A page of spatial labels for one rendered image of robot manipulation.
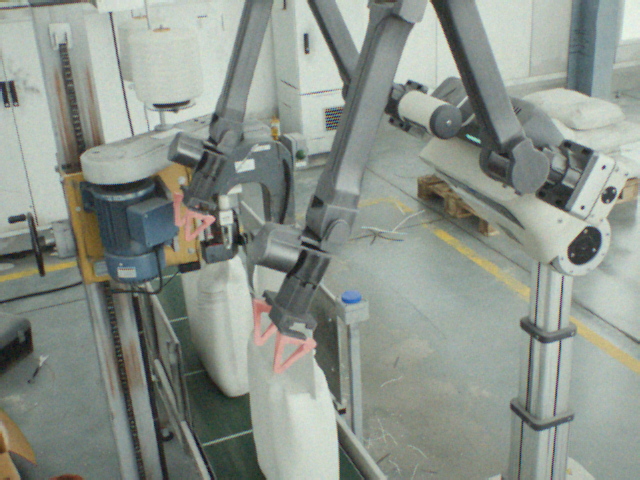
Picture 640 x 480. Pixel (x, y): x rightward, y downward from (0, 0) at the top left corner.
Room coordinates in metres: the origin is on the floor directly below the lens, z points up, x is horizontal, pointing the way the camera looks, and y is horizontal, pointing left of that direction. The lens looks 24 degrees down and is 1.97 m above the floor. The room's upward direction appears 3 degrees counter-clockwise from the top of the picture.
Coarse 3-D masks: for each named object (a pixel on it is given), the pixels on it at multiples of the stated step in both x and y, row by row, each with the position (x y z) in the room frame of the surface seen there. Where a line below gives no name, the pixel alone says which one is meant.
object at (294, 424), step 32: (256, 288) 1.93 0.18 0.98; (256, 352) 1.86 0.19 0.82; (288, 352) 1.69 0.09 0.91; (256, 384) 1.80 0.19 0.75; (288, 384) 1.68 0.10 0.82; (320, 384) 1.68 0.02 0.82; (256, 416) 1.85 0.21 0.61; (288, 416) 1.64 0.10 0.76; (320, 416) 1.65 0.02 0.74; (288, 448) 1.64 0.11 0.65; (320, 448) 1.64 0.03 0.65
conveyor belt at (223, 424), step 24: (168, 288) 3.14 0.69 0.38; (168, 312) 2.91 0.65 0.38; (192, 360) 2.53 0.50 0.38; (192, 384) 2.37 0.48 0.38; (192, 408) 2.22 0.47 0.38; (216, 408) 2.21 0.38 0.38; (240, 408) 2.21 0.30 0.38; (216, 432) 2.08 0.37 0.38; (240, 432) 2.08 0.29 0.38; (216, 456) 1.96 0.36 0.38; (240, 456) 1.96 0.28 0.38
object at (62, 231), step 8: (56, 224) 1.97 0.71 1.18; (64, 224) 1.97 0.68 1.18; (56, 232) 1.94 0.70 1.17; (64, 232) 1.95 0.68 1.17; (72, 232) 1.95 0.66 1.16; (56, 240) 1.93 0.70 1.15; (64, 240) 1.94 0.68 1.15; (72, 240) 1.94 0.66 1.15; (56, 248) 2.00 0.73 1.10; (64, 248) 1.93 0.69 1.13; (72, 248) 1.94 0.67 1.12; (56, 256) 1.94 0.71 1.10; (64, 256) 1.94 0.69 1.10; (72, 256) 1.96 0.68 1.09
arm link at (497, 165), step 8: (496, 152) 1.29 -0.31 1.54; (544, 152) 1.28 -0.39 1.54; (552, 152) 1.29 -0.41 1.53; (488, 160) 1.30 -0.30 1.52; (496, 160) 1.28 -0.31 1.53; (504, 160) 1.27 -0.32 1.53; (552, 160) 1.29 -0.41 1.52; (488, 168) 1.30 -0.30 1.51; (496, 168) 1.28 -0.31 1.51; (504, 168) 1.26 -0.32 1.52; (496, 176) 1.28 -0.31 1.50; (504, 176) 1.26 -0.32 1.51; (504, 184) 1.31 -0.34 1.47
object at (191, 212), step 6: (186, 198) 1.66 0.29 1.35; (186, 204) 1.65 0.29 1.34; (192, 204) 1.65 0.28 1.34; (198, 204) 1.65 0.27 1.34; (186, 210) 1.63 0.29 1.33; (192, 210) 1.62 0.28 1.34; (198, 210) 1.63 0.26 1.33; (186, 216) 1.63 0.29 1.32; (192, 216) 1.63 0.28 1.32; (198, 216) 1.64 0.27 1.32; (204, 216) 1.63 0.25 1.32; (210, 216) 1.65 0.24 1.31; (186, 222) 1.63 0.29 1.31; (204, 222) 1.65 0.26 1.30; (210, 222) 1.64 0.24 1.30; (186, 228) 1.63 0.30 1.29; (198, 228) 1.64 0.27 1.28; (204, 228) 1.64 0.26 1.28; (186, 234) 1.63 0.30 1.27; (192, 234) 1.64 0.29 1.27
